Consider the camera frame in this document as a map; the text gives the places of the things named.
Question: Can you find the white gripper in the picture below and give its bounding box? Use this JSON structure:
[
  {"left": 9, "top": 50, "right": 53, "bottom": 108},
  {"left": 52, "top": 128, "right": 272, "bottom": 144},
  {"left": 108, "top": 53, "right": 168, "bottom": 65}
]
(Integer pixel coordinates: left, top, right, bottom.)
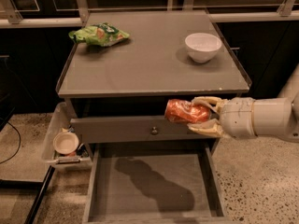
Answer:
[{"left": 187, "top": 96, "right": 255, "bottom": 139}]

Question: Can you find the black frame on floor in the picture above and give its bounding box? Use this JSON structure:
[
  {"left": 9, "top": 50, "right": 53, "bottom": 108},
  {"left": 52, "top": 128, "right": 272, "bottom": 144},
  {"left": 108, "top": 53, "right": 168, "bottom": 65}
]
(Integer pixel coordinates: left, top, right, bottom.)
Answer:
[{"left": 0, "top": 166, "right": 55, "bottom": 224}]

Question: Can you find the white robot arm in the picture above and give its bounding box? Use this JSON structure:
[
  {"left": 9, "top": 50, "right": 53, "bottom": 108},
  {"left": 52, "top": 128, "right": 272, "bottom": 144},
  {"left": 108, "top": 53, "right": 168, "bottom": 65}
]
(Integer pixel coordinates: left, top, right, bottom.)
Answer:
[{"left": 188, "top": 95, "right": 299, "bottom": 143}]

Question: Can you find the grey open middle drawer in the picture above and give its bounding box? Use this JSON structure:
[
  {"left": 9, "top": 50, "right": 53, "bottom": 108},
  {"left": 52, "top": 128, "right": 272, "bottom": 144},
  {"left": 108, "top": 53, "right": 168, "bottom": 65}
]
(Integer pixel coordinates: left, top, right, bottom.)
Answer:
[{"left": 82, "top": 141, "right": 241, "bottom": 224}]

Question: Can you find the metal railing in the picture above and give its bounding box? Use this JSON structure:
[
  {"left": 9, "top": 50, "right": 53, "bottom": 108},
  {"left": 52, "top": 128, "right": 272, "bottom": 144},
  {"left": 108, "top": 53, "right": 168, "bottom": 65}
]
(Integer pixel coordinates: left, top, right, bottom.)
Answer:
[{"left": 1, "top": 0, "right": 299, "bottom": 28}]

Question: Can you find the small white bowl in bin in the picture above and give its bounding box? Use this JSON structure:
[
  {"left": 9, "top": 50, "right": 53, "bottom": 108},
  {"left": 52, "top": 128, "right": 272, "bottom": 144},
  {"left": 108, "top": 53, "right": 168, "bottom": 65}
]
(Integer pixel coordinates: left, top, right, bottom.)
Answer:
[{"left": 53, "top": 132, "right": 79, "bottom": 155}]

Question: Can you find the brass drawer knob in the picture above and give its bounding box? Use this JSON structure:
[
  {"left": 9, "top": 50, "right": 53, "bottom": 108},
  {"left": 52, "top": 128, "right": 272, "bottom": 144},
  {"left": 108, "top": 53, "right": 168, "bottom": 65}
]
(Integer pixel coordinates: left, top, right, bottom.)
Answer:
[{"left": 151, "top": 127, "right": 159, "bottom": 135}]

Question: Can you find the green chip bag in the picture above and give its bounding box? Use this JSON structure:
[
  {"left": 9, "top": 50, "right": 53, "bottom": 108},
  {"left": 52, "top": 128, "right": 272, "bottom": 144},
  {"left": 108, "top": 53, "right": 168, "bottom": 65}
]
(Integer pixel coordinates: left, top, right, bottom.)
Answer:
[{"left": 68, "top": 22, "right": 130, "bottom": 48}]

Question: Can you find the grey drawer cabinet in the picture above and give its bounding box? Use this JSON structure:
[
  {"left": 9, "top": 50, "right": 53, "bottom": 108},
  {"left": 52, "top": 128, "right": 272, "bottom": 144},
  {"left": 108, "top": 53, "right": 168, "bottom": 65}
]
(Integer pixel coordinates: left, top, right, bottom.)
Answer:
[{"left": 55, "top": 10, "right": 252, "bottom": 224}]

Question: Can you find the red coke can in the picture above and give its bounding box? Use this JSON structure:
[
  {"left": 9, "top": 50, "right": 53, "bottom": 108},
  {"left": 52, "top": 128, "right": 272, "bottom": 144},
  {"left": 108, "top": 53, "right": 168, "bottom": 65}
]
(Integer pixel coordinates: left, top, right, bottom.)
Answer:
[{"left": 164, "top": 99, "right": 211, "bottom": 123}]

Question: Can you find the grey top drawer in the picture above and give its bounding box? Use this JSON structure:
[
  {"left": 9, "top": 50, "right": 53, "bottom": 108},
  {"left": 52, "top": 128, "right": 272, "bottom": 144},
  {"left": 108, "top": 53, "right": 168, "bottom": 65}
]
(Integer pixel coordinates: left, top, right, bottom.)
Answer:
[{"left": 71, "top": 116, "right": 210, "bottom": 143}]

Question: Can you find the black cable on floor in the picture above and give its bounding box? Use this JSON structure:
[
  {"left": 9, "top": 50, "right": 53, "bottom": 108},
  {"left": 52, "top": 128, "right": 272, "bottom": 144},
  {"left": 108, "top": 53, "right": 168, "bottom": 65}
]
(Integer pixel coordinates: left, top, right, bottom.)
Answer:
[{"left": 0, "top": 117, "right": 22, "bottom": 165}]

